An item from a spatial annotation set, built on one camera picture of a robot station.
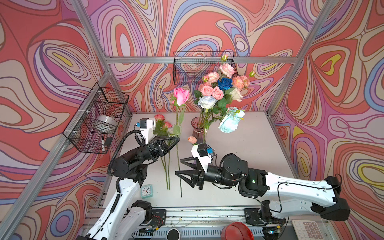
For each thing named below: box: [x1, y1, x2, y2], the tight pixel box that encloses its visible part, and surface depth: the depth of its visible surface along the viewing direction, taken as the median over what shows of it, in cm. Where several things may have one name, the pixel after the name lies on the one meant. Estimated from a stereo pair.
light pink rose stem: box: [212, 86, 224, 101], surface depth 67 cm
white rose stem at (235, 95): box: [229, 87, 243, 102], surface depth 72 cm
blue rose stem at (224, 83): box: [217, 77, 233, 91], surface depth 68 cm
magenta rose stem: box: [171, 87, 190, 198], surface depth 46 cm
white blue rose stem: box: [197, 95, 218, 144], surface depth 63 cm
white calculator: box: [292, 219, 324, 240], surface depth 70 cm
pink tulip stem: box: [187, 136, 198, 145], surface depth 70 cm
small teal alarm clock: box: [140, 184, 154, 199], surface depth 82 cm
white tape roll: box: [95, 115, 119, 128], surface depth 73 cm
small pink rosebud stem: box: [201, 85, 214, 97], surface depth 66 cm
